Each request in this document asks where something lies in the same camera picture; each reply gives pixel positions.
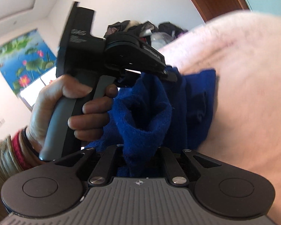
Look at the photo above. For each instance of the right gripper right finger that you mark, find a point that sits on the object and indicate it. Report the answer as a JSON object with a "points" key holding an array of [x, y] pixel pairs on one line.
{"points": [[174, 172]]}

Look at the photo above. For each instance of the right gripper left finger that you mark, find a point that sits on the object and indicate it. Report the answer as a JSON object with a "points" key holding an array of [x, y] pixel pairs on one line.
{"points": [[107, 166]]}

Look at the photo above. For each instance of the blue knit sweater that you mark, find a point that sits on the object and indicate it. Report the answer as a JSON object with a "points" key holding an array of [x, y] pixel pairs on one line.
{"points": [[155, 113]]}

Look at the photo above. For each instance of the person's left forearm sleeve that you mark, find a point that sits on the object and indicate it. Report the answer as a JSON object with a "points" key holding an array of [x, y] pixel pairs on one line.
{"points": [[18, 154]]}

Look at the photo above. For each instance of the dark clothes pile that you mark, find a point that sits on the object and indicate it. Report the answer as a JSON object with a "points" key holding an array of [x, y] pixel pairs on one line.
{"points": [[155, 36]]}

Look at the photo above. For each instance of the person's left hand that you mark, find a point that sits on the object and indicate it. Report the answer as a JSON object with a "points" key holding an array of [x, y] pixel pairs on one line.
{"points": [[87, 127]]}

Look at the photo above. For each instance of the lotus flower window blind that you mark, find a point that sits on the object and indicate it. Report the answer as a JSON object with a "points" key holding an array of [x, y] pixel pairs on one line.
{"points": [[24, 59]]}

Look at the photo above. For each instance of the pink floral bed blanket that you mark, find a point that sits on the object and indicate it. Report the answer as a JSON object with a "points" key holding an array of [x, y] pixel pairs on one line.
{"points": [[245, 50]]}

